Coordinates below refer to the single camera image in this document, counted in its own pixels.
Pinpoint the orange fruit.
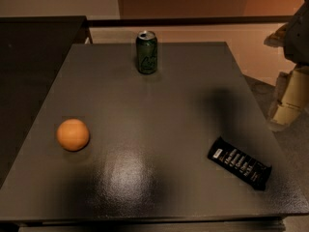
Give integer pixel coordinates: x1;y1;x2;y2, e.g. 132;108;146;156
56;119;90;152

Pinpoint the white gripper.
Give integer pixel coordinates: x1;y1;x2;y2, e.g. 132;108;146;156
264;24;309;127

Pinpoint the black snack bar wrapper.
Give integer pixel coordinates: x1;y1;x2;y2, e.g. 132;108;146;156
208;137;272;190

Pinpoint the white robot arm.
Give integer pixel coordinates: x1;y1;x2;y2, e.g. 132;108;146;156
264;0;309;131

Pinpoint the green soda can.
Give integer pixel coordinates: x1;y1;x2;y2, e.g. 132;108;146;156
136;31;157;74

